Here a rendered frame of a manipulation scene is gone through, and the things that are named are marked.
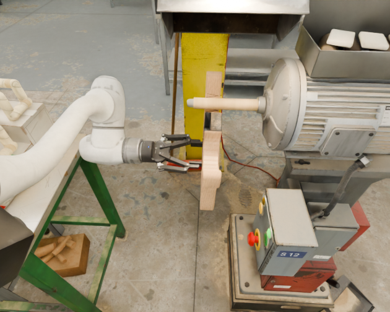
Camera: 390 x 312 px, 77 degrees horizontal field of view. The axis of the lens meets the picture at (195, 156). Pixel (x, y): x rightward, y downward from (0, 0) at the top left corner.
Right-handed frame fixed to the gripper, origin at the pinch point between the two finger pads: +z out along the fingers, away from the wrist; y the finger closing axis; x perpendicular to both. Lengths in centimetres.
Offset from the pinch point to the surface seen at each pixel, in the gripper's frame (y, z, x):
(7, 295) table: 55, -99, -72
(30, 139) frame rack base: -4, -64, -4
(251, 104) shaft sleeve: -6.7, 13.2, 19.9
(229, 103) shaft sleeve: -6.6, 7.1, 19.9
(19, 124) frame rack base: -7, -65, 2
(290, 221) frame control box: 24.2, 22.1, 16.1
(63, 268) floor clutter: 41, -80, -84
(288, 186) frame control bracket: 10.8, 27.5, 2.7
